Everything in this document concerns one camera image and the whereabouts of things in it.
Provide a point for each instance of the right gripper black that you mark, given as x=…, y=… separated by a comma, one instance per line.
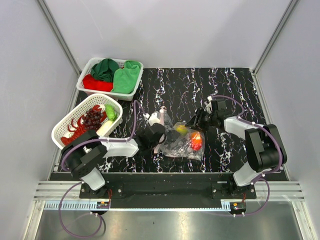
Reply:
x=193, y=122

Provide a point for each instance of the yellow fruit toy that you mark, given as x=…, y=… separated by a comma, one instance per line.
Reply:
x=182, y=130

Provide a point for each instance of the clear zip top bag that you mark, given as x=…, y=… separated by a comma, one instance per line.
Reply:
x=174, y=145

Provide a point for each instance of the green vegetable toy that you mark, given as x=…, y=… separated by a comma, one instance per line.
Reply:
x=110, y=112

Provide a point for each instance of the white radish toy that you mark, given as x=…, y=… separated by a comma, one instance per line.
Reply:
x=106, y=126

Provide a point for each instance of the purple grape bunch toy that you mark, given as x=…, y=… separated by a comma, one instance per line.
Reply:
x=93, y=119

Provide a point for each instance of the red lobster toy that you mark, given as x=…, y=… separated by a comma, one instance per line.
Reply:
x=80, y=127

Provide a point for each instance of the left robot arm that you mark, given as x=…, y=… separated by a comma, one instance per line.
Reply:
x=82, y=155

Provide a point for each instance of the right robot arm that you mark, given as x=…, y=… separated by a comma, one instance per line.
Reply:
x=264, y=147

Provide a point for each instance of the white bag zip slider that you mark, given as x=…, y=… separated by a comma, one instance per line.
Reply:
x=163, y=108

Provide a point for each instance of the black marble pattern mat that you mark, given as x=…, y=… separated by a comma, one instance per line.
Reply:
x=181, y=91

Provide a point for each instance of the white perforated empty basket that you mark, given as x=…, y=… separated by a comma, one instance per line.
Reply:
x=66, y=127

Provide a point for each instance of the light green cloth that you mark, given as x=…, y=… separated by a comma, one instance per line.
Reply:
x=125, y=79

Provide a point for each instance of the white basket with cloths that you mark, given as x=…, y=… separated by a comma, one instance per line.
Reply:
x=87, y=69

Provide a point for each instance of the red cloth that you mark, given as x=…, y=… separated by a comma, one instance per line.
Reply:
x=98, y=85

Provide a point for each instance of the dark green cloth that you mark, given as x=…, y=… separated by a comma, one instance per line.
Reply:
x=104, y=70

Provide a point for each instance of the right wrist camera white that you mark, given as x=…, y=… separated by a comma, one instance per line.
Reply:
x=208, y=105

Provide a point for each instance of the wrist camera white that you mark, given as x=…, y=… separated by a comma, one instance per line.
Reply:
x=208, y=105
x=155, y=118

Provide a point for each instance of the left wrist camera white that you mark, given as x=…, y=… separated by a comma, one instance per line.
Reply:
x=155, y=118

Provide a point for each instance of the aluminium frame rail front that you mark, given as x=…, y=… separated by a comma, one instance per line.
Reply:
x=279, y=190

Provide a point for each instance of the white slotted cable duct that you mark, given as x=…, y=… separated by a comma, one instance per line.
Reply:
x=223, y=206

